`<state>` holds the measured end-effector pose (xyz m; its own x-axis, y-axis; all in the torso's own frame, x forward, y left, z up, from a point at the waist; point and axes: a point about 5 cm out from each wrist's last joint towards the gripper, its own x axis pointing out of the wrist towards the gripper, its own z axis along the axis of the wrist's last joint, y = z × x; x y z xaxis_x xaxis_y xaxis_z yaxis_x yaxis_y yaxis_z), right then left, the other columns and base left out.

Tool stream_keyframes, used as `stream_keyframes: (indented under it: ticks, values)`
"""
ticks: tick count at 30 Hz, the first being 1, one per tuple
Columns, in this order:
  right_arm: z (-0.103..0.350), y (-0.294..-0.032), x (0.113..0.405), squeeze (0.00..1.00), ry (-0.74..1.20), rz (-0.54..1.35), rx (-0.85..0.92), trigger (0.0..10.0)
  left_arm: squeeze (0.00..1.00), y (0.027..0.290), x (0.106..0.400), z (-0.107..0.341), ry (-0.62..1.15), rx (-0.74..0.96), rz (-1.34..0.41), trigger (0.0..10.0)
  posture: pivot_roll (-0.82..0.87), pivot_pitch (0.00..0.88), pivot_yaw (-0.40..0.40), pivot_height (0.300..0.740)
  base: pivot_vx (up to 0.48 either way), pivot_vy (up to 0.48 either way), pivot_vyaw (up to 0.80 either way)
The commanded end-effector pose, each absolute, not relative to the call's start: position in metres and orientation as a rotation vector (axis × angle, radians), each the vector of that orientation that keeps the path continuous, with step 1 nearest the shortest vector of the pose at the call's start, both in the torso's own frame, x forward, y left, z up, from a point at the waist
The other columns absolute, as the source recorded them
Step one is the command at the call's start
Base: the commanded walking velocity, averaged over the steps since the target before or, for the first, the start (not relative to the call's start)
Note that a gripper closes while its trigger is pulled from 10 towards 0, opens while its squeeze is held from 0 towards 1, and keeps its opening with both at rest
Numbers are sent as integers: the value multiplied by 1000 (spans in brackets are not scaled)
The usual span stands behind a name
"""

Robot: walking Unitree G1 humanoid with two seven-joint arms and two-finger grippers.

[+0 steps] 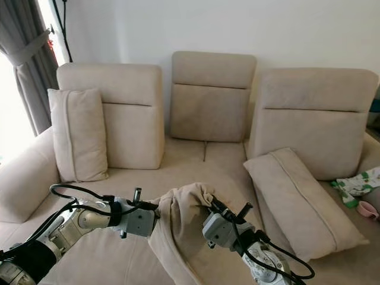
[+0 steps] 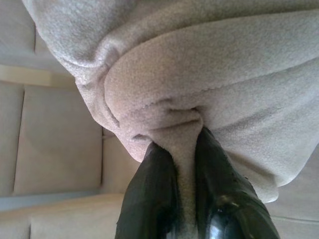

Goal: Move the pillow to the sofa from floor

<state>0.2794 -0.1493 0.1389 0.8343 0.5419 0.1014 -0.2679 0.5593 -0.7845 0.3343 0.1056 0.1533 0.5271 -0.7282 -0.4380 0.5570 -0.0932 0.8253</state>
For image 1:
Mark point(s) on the beige soft pillow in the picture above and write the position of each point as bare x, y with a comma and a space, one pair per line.
181, 234

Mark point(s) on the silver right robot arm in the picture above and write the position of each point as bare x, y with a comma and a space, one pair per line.
268, 271

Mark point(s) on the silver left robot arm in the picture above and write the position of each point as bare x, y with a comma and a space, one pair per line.
89, 219

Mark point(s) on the beige fabric sofa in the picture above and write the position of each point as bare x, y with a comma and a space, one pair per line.
178, 166

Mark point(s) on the beige piped pillow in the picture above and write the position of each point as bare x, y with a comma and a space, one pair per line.
297, 199

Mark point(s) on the wide beige sofa backrest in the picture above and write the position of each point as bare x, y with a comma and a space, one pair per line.
133, 124
314, 122

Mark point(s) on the beige upright pillow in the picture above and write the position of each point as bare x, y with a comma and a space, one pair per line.
77, 136

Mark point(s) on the narrow beige sofa backrest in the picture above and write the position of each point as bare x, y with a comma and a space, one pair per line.
211, 110

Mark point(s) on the green white patterned cloth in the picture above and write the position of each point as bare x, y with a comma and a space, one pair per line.
359, 184

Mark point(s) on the small pink bowl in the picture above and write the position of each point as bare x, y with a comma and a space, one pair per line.
367, 209

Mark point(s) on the grey curtain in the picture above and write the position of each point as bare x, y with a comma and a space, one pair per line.
35, 89

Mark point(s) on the grey curtain tieback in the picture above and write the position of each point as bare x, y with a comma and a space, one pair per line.
29, 50

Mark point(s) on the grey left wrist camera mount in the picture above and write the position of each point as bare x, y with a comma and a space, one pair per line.
141, 224

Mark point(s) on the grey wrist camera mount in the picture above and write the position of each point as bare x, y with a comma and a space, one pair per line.
219, 231
141, 224

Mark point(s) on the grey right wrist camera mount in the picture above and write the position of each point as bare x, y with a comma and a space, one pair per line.
219, 231

